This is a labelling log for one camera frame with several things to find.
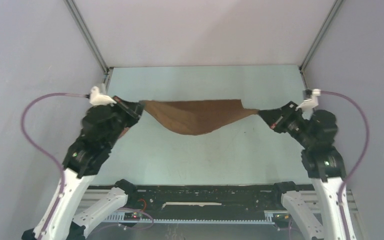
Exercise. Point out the corner aluminium post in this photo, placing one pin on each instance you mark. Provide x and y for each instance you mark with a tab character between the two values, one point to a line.
86	33
334	10

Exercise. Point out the brown cloth napkin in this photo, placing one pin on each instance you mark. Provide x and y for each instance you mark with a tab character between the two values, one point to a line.
197	117

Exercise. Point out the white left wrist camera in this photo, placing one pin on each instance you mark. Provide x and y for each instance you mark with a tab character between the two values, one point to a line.
96	98

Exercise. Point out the brown wooden knife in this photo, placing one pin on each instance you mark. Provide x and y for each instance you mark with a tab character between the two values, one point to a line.
123	132

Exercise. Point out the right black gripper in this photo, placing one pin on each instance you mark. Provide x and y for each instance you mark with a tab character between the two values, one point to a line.
273	117

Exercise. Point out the left corner aluminium post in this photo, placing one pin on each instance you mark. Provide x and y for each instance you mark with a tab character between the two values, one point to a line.
86	33

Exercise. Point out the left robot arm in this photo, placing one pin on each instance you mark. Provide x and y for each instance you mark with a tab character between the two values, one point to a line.
80	166

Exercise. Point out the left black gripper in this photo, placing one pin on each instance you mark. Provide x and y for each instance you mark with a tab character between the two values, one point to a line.
135	109

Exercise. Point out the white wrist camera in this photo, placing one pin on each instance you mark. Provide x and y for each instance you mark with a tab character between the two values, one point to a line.
96	98
310	99

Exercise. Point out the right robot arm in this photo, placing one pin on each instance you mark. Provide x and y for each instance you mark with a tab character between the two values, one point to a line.
325	168

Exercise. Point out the right corner aluminium post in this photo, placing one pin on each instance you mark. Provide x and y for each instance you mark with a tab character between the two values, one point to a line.
334	10

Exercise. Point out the aluminium frame rail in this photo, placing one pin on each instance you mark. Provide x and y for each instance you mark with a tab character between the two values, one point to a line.
308	196

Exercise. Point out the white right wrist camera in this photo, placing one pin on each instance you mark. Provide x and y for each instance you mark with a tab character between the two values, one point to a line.
310	99

